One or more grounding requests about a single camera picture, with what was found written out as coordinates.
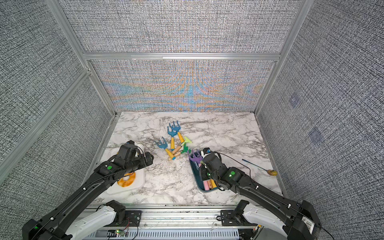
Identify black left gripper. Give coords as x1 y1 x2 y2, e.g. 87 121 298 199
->
125 150 155 175

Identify purple rake pink handle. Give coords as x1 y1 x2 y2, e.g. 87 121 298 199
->
189 150 203 166

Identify teal plastic storage box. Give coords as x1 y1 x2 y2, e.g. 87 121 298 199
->
190 161 218 193

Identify light blue rake yellow handle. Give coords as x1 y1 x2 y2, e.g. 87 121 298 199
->
154 137 176 160

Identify light green tool wooden handle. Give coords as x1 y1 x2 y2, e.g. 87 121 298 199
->
172 137 192 154

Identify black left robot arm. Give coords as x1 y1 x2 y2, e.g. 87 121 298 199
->
22 141 154 240

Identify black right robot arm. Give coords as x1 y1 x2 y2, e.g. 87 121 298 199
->
199 148 322 240

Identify white rectangular tray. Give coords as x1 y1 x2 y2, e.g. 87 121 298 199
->
106 141 151 195

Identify small brush blue stick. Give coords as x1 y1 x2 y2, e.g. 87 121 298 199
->
242 159 278 176

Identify green tool pink handle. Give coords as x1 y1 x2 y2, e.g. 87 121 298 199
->
203 181 210 191

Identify ring shaped bread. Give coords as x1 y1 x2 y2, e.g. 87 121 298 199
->
117 172 136 188

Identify blue rake yellow handle middle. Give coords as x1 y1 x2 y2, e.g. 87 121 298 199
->
167 126 177 151

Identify blue rake yellow handle back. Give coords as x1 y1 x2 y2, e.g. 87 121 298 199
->
169 121 185 144

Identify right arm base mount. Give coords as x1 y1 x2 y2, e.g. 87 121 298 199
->
216 200 260 227

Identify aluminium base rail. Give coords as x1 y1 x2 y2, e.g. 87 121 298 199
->
53 205 310 240

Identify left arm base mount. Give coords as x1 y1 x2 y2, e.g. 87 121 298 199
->
97 200 142 227

